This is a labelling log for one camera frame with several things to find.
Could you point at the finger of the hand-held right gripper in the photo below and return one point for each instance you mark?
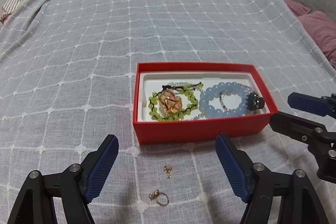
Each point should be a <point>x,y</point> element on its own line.
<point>304,102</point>
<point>291,124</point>

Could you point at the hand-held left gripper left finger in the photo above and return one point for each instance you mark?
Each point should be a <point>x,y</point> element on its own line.
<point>102,169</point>

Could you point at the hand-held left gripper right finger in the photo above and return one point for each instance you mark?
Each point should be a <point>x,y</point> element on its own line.
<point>231,167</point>

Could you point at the black hair clip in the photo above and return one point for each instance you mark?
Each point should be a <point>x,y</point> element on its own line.
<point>254,102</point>

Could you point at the red cardboard box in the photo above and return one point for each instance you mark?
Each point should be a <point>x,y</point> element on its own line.
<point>183,132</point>

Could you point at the gold earring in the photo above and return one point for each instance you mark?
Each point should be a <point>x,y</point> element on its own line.
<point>167,168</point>

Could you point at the gold flower brooch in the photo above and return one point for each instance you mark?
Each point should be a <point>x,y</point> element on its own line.
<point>170,102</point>

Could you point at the pink pillow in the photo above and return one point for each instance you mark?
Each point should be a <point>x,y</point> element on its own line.
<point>321,32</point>

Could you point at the pink cloth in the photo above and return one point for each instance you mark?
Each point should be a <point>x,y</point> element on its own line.
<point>295,6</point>

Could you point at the white grid blanket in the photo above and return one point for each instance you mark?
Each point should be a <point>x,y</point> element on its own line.
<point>78,56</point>

